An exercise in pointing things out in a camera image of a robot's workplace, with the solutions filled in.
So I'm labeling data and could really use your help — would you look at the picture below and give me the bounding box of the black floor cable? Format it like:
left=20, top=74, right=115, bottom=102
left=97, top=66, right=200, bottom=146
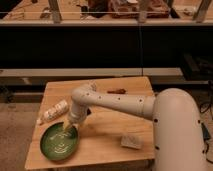
left=199, top=99, right=213, bottom=164

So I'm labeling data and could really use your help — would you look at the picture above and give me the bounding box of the beige sponge block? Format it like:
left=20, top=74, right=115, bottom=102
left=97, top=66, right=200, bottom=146
left=121, top=134, right=142, bottom=149

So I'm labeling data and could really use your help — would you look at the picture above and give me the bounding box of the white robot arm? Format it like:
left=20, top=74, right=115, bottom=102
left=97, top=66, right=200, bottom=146
left=68, top=84, right=207, bottom=171

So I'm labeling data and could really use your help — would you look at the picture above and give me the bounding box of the white labelled tube bottle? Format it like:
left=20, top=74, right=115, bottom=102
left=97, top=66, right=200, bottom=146
left=36, top=100, right=69, bottom=125

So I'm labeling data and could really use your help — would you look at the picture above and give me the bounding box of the wooden table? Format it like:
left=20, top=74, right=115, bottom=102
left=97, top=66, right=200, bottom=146
left=25, top=77, right=154, bottom=171

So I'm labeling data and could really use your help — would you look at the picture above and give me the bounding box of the green ceramic bowl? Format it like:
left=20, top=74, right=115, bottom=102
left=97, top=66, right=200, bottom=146
left=40, top=122, right=79, bottom=161

